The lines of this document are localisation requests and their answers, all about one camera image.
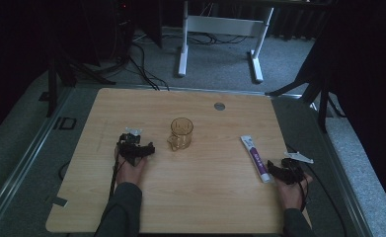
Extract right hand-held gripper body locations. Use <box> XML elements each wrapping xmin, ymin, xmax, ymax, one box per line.
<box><xmin>277</xmin><ymin>150</ymin><xmax>315</xmax><ymax>186</ymax></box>

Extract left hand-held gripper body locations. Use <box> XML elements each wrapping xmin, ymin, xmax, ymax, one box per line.
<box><xmin>116</xmin><ymin>127</ymin><xmax>149</xmax><ymax>167</ymax></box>

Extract person's left hand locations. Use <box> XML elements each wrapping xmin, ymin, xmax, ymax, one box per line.
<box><xmin>114</xmin><ymin>146</ymin><xmax>148</xmax><ymax>188</ymax></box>

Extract person's right hand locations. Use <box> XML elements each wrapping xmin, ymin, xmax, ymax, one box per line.
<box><xmin>273</xmin><ymin>172</ymin><xmax>314</xmax><ymax>212</ymax></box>

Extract white and purple toothpaste tube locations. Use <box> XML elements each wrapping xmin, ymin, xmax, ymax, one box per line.
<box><xmin>239</xmin><ymin>134</ymin><xmax>271</xmax><ymax>185</ymax></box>

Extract clear glass cup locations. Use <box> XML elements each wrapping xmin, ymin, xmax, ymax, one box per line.
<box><xmin>166</xmin><ymin>117</ymin><xmax>194</xmax><ymax>153</ymax></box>

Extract black tripod stand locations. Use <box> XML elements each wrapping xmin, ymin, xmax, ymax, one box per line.
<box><xmin>38</xmin><ymin>33</ymin><xmax>117</xmax><ymax>119</ymax></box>
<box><xmin>265</xmin><ymin>33</ymin><xmax>347</xmax><ymax>134</ymax></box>

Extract black computer tower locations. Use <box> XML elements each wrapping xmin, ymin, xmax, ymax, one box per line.
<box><xmin>113</xmin><ymin>0</ymin><xmax>137</xmax><ymax>62</ymax></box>

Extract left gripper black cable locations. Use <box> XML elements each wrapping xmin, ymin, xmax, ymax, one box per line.
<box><xmin>109</xmin><ymin>140</ymin><xmax>126</xmax><ymax>200</ymax></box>

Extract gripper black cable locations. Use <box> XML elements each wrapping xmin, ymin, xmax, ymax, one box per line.
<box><xmin>109</xmin><ymin>140</ymin><xmax>126</xmax><ymax>200</ymax></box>
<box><xmin>286</xmin><ymin>143</ymin><xmax>348</xmax><ymax>237</ymax></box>

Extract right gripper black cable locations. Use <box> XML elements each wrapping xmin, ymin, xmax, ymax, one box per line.
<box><xmin>286</xmin><ymin>143</ymin><xmax>348</xmax><ymax>237</ymax></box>

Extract black rectangular floor bracket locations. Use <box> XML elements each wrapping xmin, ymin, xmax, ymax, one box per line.
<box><xmin>51</xmin><ymin>116</ymin><xmax>78</xmax><ymax>131</ymax></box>

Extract black floor cables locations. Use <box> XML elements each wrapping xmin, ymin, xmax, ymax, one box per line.
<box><xmin>95</xmin><ymin>31</ymin><xmax>249</xmax><ymax>92</ymax></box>

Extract white desk frame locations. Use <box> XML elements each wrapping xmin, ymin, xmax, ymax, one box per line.
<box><xmin>177</xmin><ymin>0</ymin><xmax>275</xmax><ymax>84</ymax></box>

